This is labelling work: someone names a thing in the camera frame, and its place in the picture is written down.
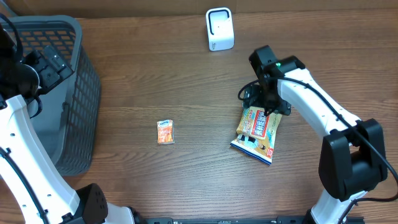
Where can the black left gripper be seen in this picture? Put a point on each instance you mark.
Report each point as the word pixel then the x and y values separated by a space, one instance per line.
pixel 52 75

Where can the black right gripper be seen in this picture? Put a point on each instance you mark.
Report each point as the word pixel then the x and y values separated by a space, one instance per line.
pixel 249 99

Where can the yellow red snack bag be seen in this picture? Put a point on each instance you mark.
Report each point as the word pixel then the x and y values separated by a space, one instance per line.
pixel 256 134

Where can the small orange snack packet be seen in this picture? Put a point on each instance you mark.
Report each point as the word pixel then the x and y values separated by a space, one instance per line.
pixel 165 132

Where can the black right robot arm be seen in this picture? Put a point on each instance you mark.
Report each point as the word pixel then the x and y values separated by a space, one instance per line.
pixel 352 158

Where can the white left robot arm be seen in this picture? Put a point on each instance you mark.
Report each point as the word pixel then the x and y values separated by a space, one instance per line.
pixel 41 192

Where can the white barcode scanner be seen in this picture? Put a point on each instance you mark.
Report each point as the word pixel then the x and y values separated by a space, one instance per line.
pixel 219 24

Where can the grey plastic shopping basket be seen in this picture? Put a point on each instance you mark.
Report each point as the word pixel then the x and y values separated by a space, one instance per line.
pixel 66 125

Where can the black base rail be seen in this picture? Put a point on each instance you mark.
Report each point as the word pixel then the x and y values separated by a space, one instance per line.
pixel 277 220

